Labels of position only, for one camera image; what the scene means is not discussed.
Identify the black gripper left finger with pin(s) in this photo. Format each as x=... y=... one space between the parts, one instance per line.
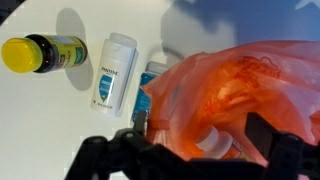
x=140 y=122

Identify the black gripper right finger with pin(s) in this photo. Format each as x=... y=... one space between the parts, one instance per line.
x=262 y=134

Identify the white bottle with orange label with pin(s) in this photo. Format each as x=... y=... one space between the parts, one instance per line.
x=216 y=143

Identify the orange translucent plastic bag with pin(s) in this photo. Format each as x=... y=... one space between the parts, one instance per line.
x=233 y=86

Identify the dark bottle with yellow cap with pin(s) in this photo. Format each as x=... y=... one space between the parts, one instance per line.
x=43 y=54

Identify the teal blue labelled container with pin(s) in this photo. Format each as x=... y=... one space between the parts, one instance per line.
x=142 y=96

